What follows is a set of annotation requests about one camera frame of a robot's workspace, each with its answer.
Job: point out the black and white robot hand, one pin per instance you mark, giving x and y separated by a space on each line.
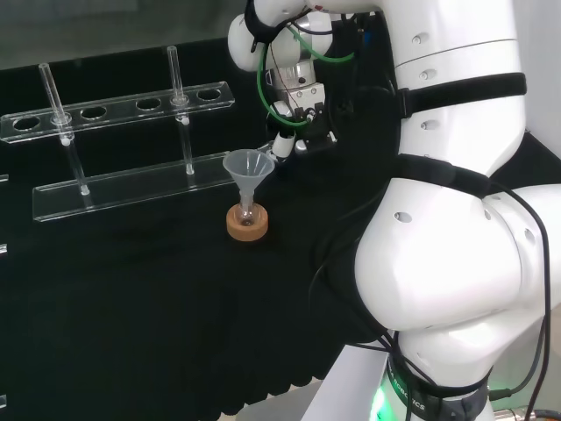
317 127

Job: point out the clear weighing funnel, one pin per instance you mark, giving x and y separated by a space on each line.
264 147

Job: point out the clear plastic funnel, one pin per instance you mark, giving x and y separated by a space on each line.
248 169

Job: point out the clear acrylic funnel stand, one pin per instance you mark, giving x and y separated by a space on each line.
131 186

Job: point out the small round-bottom glass flask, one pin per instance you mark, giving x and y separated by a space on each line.
246 215

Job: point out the black cloth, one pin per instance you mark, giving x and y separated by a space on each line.
153 307

